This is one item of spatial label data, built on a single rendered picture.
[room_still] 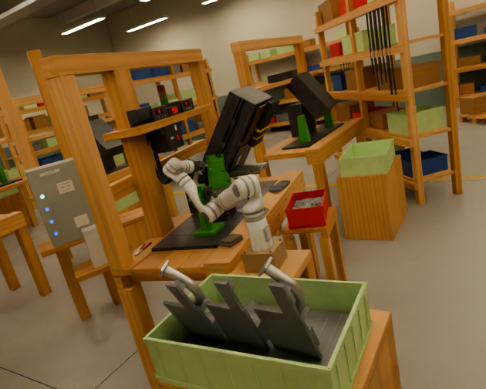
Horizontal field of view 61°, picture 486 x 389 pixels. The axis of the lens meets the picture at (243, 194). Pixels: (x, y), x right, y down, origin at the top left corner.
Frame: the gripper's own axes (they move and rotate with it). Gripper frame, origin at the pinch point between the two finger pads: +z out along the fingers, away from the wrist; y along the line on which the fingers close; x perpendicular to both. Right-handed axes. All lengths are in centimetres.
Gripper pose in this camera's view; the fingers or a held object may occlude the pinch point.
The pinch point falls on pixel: (200, 166)
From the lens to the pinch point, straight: 245.8
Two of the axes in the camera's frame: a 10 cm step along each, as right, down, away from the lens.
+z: 3.9, -0.7, 9.2
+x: -5.8, 7.5, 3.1
